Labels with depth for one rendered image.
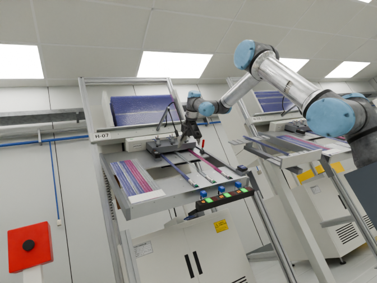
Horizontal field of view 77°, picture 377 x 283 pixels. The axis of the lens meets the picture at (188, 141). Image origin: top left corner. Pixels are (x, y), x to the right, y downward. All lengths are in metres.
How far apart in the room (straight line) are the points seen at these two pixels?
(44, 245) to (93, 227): 1.89
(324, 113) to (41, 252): 1.15
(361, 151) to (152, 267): 1.08
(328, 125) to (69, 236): 2.75
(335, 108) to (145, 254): 1.11
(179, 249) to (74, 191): 1.96
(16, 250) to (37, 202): 1.97
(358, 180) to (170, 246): 0.97
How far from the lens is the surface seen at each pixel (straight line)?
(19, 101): 3.79
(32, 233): 1.21
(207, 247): 1.52
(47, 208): 3.13
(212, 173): 1.41
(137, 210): 1.11
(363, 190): 0.92
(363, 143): 0.93
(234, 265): 1.60
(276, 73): 0.94
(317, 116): 0.82
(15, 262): 1.21
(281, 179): 1.65
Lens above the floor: 0.52
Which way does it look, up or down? 21 degrees up
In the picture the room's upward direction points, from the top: 20 degrees counter-clockwise
